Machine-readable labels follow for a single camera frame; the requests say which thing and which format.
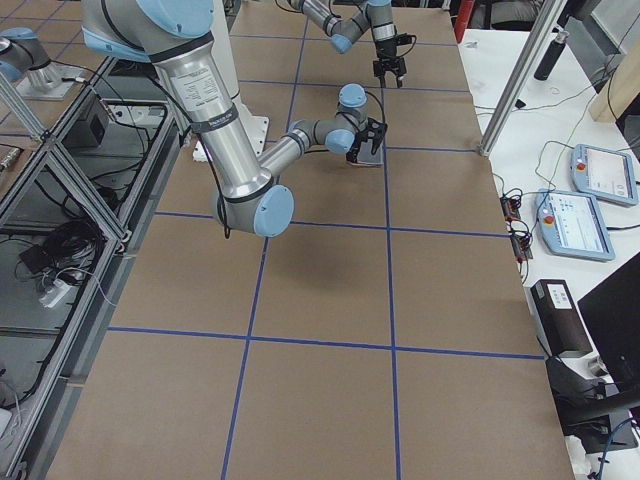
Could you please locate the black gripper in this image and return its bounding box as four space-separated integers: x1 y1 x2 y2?
373 39 406 88
350 132 363 150

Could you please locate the pink and grey towel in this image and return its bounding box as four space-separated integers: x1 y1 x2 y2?
346 144 383 167

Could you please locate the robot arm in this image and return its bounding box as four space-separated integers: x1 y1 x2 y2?
288 0 417 88
82 1 386 237

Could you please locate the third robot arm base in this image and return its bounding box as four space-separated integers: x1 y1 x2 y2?
1 27 72 101

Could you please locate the red cylinder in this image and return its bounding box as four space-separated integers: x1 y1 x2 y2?
454 0 475 44

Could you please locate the small circuit board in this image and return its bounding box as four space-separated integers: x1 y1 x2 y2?
500 196 521 222

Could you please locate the black bottle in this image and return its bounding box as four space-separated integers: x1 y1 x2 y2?
533 30 569 81

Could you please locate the near teach pendant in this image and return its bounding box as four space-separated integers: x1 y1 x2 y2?
535 189 615 262

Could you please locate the teach pendant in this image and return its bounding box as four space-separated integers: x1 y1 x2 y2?
570 144 639 207
535 189 615 262

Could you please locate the wooden board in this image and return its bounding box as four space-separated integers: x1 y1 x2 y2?
589 0 640 124

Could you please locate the far teach pendant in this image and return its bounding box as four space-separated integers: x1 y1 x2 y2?
570 144 639 207

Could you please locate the black electronics box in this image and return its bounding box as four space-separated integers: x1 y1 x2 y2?
63 97 109 148

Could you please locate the black box with label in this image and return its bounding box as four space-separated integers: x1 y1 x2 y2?
530 279 593 358

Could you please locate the black monitor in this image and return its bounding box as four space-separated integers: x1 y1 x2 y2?
578 254 640 382

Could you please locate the white power strip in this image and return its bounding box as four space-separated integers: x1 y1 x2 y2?
39 278 72 309

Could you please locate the black power adapter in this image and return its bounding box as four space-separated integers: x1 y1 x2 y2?
19 245 52 274

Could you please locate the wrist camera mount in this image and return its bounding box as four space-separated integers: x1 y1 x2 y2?
395 33 417 46
360 117 388 155

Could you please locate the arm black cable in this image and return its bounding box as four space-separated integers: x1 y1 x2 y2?
364 89 389 131

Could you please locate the aluminium frame post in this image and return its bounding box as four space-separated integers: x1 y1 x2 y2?
478 0 567 158

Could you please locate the aluminium frame rail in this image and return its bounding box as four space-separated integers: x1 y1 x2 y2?
1 61 182 479

